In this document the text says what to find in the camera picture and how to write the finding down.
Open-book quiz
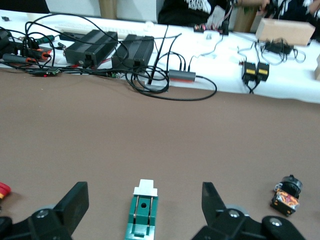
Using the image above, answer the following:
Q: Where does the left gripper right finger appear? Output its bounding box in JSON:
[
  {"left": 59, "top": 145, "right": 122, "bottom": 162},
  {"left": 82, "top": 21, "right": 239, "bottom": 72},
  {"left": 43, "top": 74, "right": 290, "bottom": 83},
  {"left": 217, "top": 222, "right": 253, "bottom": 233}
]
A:
[{"left": 191, "top": 181, "right": 307, "bottom": 240}]

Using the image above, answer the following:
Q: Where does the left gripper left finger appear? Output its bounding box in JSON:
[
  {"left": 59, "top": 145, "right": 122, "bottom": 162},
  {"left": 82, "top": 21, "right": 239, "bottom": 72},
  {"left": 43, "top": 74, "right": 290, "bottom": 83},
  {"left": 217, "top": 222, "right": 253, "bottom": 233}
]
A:
[{"left": 0, "top": 181, "right": 90, "bottom": 240}]

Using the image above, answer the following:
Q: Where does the red emergency stop orange block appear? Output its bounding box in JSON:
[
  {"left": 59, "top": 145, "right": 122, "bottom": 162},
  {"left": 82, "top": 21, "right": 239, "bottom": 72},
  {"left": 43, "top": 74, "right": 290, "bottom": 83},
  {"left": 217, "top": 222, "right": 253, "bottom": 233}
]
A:
[{"left": 0, "top": 181, "right": 13, "bottom": 201}]

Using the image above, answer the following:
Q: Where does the grey usb hub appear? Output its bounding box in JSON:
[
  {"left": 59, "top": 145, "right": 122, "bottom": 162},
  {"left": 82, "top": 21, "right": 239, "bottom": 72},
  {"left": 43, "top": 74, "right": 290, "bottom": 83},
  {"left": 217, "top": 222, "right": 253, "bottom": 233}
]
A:
[{"left": 168, "top": 70, "right": 197, "bottom": 83}]

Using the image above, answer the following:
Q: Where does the black adapter yellow label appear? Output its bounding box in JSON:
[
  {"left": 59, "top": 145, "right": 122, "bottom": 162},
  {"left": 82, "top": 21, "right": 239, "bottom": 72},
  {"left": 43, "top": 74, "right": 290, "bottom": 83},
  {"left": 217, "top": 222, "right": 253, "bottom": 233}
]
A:
[
  {"left": 241, "top": 61, "right": 258, "bottom": 82},
  {"left": 256, "top": 62, "right": 271, "bottom": 82}
]

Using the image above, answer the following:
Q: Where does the orange black tool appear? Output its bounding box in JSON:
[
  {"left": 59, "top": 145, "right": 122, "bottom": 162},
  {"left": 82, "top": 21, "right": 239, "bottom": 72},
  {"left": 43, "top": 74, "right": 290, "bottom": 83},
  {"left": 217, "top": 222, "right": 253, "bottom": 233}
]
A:
[{"left": 26, "top": 46, "right": 53, "bottom": 63}]

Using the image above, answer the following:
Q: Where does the grey orange-tipped tool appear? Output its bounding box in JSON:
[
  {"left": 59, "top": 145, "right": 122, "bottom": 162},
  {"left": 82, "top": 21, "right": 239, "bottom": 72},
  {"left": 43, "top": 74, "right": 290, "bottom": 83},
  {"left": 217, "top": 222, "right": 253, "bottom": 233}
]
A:
[{"left": 1, "top": 52, "right": 35, "bottom": 65}]

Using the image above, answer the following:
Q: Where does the black finned power supply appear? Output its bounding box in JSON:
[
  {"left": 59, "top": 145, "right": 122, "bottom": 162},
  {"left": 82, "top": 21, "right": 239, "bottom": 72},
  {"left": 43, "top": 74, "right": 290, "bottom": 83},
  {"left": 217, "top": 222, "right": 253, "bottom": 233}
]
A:
[
  {"left": 64, "top": 29, "right": 119, "bottom": 69},
  {"left": 111, "top": 34, "right": 155, "bottom": 69}
]

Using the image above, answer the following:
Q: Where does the black power brick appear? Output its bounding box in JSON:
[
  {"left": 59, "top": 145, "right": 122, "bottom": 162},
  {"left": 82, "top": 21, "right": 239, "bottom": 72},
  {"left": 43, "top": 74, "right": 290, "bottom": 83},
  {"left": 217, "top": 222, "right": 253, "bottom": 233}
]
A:
[{"left": 264, "top": 38, "right": 295, "bottom": 55}]

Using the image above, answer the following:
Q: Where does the white keyboard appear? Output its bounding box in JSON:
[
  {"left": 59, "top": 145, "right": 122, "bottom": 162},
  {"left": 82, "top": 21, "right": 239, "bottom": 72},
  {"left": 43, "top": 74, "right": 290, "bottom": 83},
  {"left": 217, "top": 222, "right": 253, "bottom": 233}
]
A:
[{"left": 54, "top": 21, "right": 151, "bottom": 39}]

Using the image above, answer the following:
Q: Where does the small plain cardboard box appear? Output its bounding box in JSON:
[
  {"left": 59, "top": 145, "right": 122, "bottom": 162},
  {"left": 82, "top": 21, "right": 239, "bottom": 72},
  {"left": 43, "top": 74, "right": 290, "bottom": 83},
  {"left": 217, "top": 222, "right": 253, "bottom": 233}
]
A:
[{"left": 255, "top": 17, "right": 316, "bottom": 47}]

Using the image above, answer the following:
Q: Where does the brown cardboard tube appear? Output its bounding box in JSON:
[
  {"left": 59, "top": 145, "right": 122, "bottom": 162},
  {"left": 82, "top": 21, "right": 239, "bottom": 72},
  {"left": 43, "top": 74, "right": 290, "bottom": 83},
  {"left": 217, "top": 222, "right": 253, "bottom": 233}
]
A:
[
  {"left": 98, "top": 0, "right": 118, "bottom": 20},
  {"left": 233, "top": 0, "right": 258, "bottom": 33}
]

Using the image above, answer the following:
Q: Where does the person in dark patterned top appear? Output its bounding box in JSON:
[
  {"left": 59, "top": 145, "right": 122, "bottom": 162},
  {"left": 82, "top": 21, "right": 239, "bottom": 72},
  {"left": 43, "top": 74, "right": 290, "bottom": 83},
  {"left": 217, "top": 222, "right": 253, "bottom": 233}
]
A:
[
  {"left": 157, "top": 0, "right": 237, "bottom": 26},
  {"left": 258, "top": 0, "right": 320, "bottom": 25}
]

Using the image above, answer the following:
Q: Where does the black monitor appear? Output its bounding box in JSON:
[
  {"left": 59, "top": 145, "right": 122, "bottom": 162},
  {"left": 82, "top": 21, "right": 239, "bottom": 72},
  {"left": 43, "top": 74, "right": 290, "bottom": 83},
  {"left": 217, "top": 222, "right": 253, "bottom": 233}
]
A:
[{"left": 0, "top": 0, "right": 51, "bottom": 15}]

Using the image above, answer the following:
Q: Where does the black knob switch orange block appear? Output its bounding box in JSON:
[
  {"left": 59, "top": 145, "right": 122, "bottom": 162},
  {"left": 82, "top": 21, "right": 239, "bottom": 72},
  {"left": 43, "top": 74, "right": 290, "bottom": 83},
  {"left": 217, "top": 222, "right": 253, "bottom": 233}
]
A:
[{"left": 269, "top": 174, "right": 304, "bottom": 218}]

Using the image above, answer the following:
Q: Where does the black looped cable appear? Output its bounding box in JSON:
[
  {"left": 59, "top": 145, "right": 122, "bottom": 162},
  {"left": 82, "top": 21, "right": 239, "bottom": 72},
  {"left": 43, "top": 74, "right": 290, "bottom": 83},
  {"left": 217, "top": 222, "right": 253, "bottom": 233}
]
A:
[{"left": 124, "top": 65, "right": 218, "bottom": 102}]

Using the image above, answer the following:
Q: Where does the small circuit board with cable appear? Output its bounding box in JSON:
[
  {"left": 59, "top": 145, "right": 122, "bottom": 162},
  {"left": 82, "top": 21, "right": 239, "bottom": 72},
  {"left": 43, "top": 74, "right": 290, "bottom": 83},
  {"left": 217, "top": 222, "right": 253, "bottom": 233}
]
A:
[{"left": 31, "top": 66, "right": 63, "bottom": 78}]

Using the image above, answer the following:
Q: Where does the green handled screwdriver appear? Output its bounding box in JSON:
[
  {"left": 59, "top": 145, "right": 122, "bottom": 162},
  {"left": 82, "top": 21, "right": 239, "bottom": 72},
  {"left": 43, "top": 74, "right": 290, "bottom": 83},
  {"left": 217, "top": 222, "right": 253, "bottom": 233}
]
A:
[{"left": 34, "top": 34, "right": 58, "bottom": 44}]

